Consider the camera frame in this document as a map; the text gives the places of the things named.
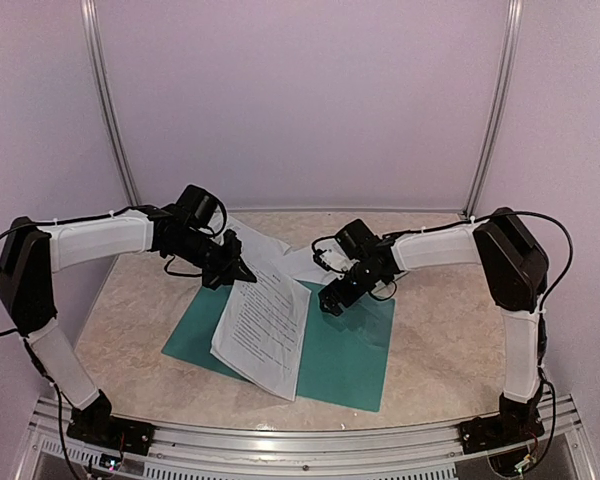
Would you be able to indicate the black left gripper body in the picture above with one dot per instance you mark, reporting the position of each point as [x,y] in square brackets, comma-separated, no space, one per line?
[216,262]

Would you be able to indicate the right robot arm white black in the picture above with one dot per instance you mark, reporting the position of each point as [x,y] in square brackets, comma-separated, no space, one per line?
[515,267]

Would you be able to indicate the right aluminium frame post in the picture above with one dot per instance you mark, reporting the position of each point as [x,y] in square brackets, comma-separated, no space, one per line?
[498,105]

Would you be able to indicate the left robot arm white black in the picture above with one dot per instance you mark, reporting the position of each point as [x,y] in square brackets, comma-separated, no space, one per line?
[35,251]

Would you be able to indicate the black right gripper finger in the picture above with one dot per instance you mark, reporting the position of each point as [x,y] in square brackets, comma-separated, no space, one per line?
[333,308]
[324,297]

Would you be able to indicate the front aluminium rail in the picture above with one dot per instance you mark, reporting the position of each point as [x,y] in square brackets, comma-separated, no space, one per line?
[243,433]

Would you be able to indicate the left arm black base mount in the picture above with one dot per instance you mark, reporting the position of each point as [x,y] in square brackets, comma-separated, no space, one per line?
[105,425]

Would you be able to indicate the paper sheets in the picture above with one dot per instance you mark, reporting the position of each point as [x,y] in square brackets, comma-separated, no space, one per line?
[261,331]

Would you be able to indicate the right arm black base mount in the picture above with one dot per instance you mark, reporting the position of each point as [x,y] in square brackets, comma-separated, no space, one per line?
[514,423]

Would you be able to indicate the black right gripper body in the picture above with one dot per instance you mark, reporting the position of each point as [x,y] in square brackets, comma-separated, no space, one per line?
[365,281]

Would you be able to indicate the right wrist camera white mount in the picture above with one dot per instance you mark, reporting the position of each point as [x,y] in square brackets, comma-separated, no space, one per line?
[332,261]

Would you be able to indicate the printed paper sheet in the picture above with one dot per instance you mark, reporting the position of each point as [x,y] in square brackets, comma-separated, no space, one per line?
[259,250]
[300,266]

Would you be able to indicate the dark teal folder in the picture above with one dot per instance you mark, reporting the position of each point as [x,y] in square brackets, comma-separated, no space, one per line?
[344,359]

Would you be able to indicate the aluminium frame post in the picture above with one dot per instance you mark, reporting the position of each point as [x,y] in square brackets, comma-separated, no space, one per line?
[96,55]
[498,105]

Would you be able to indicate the left aluminium frame post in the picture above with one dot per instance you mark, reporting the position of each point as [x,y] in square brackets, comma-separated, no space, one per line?
[96,55]

